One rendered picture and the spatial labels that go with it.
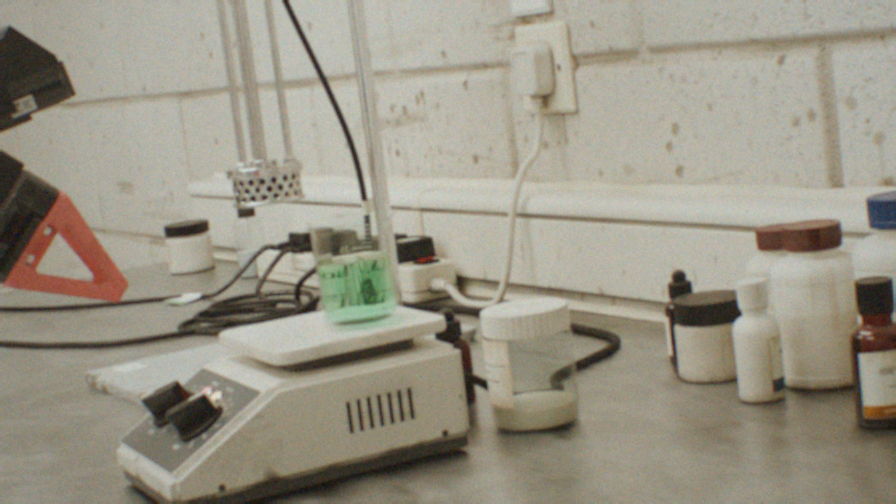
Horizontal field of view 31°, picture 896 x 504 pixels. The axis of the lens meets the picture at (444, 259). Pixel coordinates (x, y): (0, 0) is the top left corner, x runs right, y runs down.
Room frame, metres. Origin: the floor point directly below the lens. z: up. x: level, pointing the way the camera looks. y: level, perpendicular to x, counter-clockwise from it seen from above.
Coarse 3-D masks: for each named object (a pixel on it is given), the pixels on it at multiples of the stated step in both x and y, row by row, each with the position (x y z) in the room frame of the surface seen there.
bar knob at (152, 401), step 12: (168, 384) 1.01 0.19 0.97; (180, 384) 1.01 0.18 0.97; (144, 396) 1.02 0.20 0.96; (156, 396) 1.01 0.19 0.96; (168, 396) 1.01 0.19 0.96; (180, 396) 1.01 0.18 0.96; (192, 396) 1.02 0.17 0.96; (156, 408) 1.02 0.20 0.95; (168, 408) 1.01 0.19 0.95; (156, 420) 1.01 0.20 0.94; (168, 420) 1.00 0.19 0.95
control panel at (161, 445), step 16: (192, 384) 1.04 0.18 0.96; (208, 384) 1.02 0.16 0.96; (224, 384) 1.01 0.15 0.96; (240, 384) 0.99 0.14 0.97; (224, 400) 0.98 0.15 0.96; (240, 400) 0.96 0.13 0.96; (224, 416) 0.96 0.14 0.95; (144, 432) 1.02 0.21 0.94; (160, 432) 1.00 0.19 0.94; (176, 432) 0.98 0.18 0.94; (208, 432) 0.95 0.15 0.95; (144, 448) 0.99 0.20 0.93; (160, 448) 0.98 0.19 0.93; (176, 448) 0.96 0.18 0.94; (192, 448) 0.94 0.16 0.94; (160, 464) 0.95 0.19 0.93; (176, 464) 0.94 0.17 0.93
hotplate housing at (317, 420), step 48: (288, 384) 0.96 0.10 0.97; (336, 384) 0.97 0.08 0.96; (384, 384) 0.98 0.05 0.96; (432, 384) 1.00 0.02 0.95; (240, 432) 0.94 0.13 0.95; (288, 432) 0.95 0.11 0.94; (336, 432) 0.97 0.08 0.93; (384, 432) 0.98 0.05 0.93; (432, 432) 0.99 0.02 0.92; (144, 480) 0.98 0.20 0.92; (192, 480) 0.93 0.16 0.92; (240, 480) 0.94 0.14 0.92; (288, 480) 0.96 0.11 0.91
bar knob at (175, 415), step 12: (204, 396) 0.96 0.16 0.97; (180, 408) 0.96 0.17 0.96; (192, 408) 0.96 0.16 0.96; (204, 408) 0.96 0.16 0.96; (216, 408) 0.96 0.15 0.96; (180, 420) 0.97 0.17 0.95; (192, 420) 0.96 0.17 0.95; (204, 420) 0.96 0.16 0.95; (216, 420) 0.96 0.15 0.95; (180, 432) 0.97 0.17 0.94; (192, 432) 0.96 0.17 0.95; (204, 432) 0.95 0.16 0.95
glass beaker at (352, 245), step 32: (320, 224) 1.01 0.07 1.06; (352, 224) 1.00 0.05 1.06; (384, 224) 1.02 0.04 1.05; (320, 256) 1.01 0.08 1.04; (352, 256) 1.00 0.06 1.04; (384, 256) 1.01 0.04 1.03; (320, 288) 1.02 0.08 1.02; (352, 288) 1.00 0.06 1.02; (384, 288) 1.01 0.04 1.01; (352, 320) 1.00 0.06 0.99; (384, 320) 1.01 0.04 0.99
